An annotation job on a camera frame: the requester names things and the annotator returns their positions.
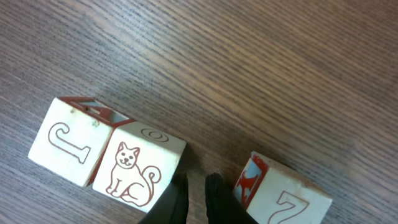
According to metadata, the block with seven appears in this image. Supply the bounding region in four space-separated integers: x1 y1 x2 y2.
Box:
233 151 333 224

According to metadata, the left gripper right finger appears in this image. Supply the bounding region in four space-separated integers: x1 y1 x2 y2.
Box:
205 173 257 224

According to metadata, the block with J and A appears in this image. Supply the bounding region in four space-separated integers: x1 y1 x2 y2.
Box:
28 96 134 187

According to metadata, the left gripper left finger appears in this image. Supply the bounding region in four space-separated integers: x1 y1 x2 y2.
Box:
139 174 189 224

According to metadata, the block with dog drawing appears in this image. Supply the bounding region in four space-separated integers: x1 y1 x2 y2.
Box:
93 121 187 213

